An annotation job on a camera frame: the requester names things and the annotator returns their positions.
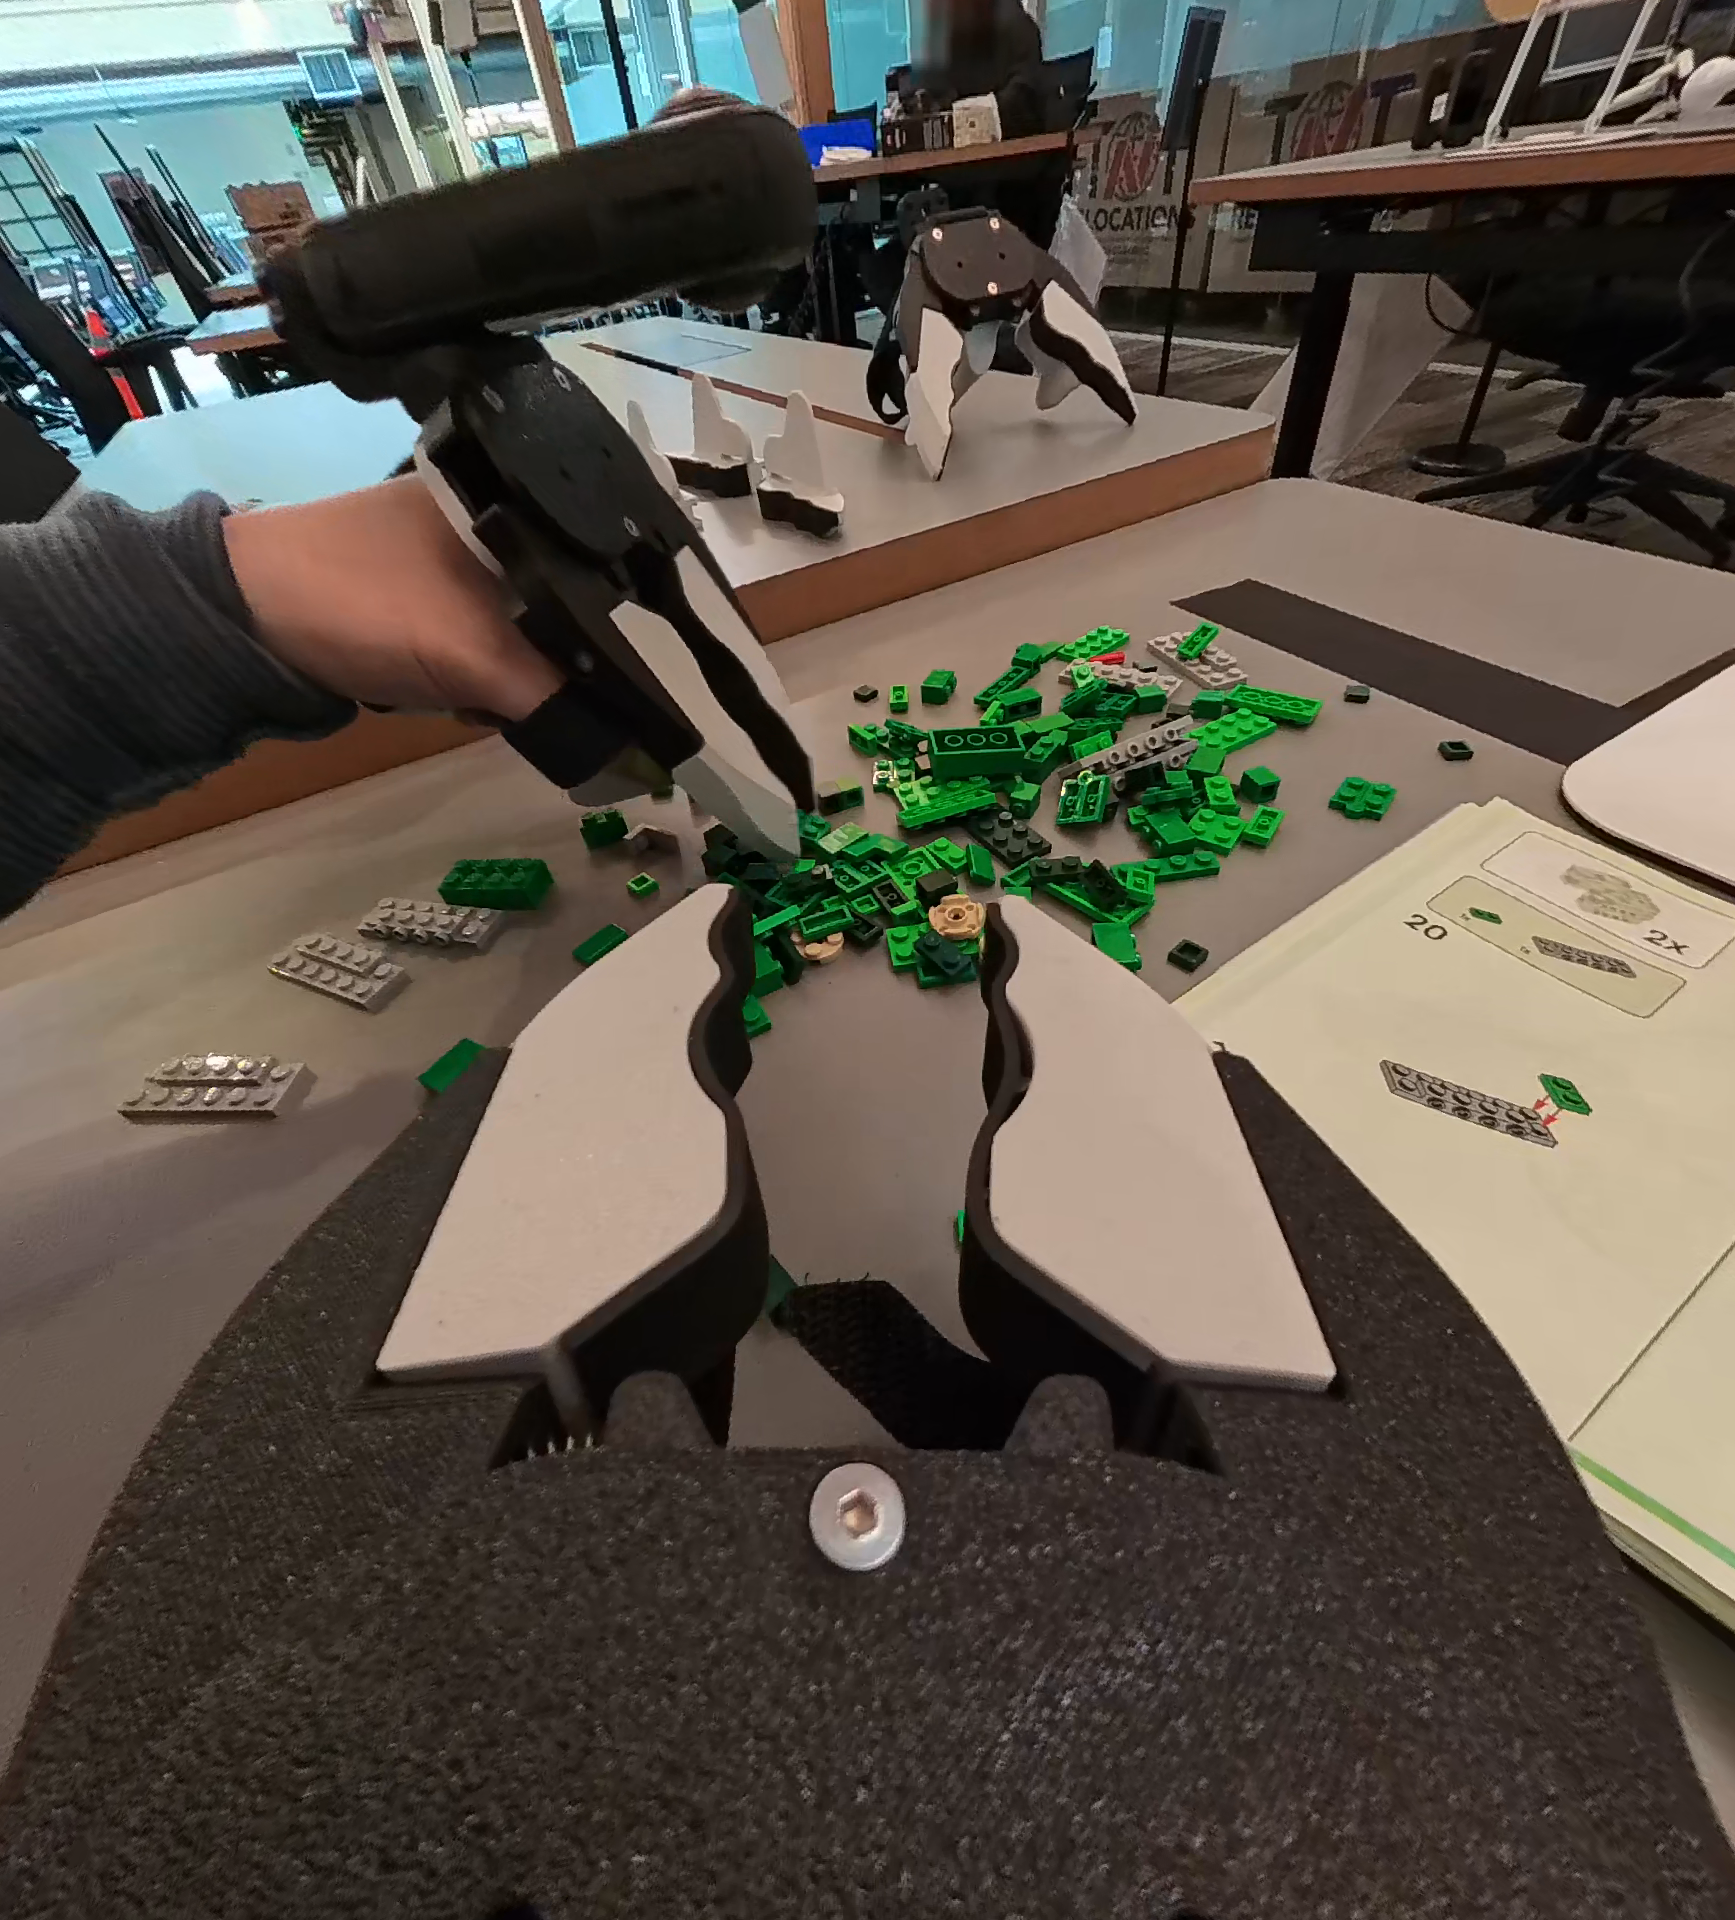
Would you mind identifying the brown-topped office desk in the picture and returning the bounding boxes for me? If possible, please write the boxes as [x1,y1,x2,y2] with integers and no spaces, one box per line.
[1188,127,1735,483]

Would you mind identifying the spare gripper finger part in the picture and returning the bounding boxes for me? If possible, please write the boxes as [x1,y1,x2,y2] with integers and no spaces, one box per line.
[623,396,703,528]
[671,373,757,501]
[755,390,847,541]

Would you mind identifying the grey brick plate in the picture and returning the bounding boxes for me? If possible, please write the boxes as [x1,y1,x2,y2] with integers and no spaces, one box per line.
[357,894,503,950]
[267,933,411,1013]

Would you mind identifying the spare gripper mechanism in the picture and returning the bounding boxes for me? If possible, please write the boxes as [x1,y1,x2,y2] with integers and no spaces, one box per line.
[867,207,1140,483]

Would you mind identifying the pale green instruction booklet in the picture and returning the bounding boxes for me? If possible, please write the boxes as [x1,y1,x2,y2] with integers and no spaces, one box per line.
[1172,799,1735,1698]

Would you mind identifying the grey desk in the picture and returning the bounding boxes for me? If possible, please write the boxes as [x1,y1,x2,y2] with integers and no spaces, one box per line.
[0,477,1735,1920]

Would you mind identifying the wood-edged side table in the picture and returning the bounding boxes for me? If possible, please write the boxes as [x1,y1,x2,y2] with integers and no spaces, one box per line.
[71,314,1276,873]

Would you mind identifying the pile of green toy bricks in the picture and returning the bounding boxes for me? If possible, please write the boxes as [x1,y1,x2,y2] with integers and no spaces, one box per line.
[699,619,1324,1038]

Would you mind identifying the person's left hand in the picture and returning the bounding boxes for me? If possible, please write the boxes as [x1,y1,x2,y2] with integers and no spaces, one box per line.
[221,477,569,739]

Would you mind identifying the black cable cover strip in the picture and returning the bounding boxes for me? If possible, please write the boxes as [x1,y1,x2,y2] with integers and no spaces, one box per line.
[1172,577,1735,768]

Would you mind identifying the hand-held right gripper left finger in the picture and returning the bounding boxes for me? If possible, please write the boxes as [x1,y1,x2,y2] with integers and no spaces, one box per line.
[375,883,773,1440]

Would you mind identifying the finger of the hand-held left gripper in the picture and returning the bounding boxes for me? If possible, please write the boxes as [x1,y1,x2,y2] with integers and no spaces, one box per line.
[661,542,817,820]
[603,596,813,868]

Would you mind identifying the cluttered office desk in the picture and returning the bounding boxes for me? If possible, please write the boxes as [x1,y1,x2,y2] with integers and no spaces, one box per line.
[807,127,1108,348]

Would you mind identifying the black office chair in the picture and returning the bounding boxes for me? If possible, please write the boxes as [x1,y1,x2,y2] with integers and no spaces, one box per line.
[1412,211,1735,588]

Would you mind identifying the stacked grey brick plates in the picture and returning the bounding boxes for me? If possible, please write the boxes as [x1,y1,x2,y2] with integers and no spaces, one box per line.
[117,1050,313,1125]

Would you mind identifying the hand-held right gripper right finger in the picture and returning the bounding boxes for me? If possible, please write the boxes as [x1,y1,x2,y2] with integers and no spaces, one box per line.
[953,894,1336,1435]

